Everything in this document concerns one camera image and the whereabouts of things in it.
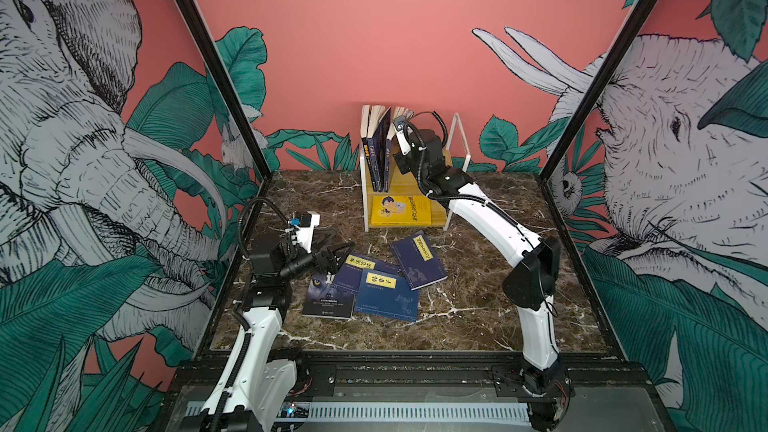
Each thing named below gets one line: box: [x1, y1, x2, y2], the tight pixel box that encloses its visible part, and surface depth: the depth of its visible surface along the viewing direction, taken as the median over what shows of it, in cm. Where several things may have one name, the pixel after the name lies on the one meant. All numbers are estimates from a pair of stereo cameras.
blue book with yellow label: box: [355, 269, 419, 322], surface depth 89 cm
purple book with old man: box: [366, 105, 392, 193], surface depth 80 cm
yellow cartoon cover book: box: [371, 195, 432, 227], surface depth 106 cm
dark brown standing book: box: [360, 105, 376, 193], surface depth 78 cm
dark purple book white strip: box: [302, 271, 355, 320], surface depth 88 cm
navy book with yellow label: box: [333, 253, 402, 294], surface depth 94 cm
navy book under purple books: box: [391, 230, 448, 291], surface depth 97 cm
